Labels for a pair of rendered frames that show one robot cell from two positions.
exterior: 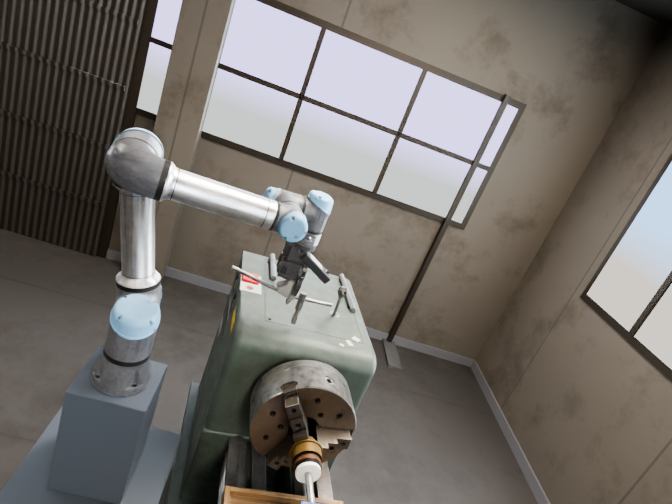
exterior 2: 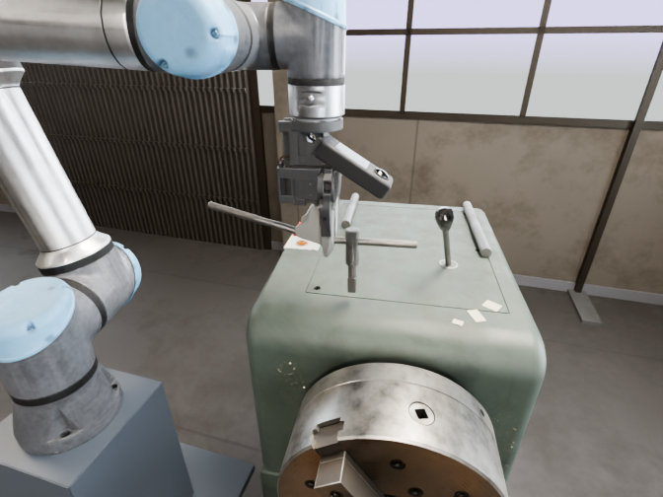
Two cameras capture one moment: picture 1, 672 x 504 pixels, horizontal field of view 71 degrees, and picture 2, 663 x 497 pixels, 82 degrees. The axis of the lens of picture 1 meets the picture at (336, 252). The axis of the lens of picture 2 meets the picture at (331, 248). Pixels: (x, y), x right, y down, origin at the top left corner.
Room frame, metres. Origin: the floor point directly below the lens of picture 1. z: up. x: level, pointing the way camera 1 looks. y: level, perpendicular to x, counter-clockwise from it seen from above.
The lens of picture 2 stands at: (0.82, -0.17, 1.64)
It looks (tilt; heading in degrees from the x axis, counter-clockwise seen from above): 28 degrees down; 27
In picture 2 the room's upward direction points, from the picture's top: straight up
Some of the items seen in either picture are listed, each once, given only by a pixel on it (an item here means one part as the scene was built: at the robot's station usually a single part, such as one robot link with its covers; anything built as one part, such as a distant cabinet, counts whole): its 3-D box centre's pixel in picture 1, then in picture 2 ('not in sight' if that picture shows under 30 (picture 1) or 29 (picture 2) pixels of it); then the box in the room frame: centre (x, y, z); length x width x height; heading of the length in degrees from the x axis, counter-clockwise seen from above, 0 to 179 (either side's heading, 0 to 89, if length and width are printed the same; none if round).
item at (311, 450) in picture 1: (306, 456); not in sight; (1.02, -0.13, 1.08); 0.09 x 0.09 x 0.09; 17
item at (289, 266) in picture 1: (296, 259); (312, 161); (1.29, 0.10, 1.50); 0.09 x 0.08 x 0.12; 107
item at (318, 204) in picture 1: (315, 211); (313, 35); (1.29, 0.10, 1.66); 0.09 x 0.08 x 0.11; 113
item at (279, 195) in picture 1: (283, 206); (232, 36); (1.24, 0.18, 1.65); 0.11 x 0.11 x 0.08; 23
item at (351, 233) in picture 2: (298, 308); (352, 260); (1.31, 0.04, 1.34); 0.02 x 0.02 x 0.12
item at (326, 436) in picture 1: (334, 439); not in sight; (1.11, -0.20, 1.09); 0.12 x 0.11 x 0.05; 107
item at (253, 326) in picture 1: (287, 342); (388, 319); (1.54, 0.04, 1.06); 0.59 x 0.48 x 0.39; 17
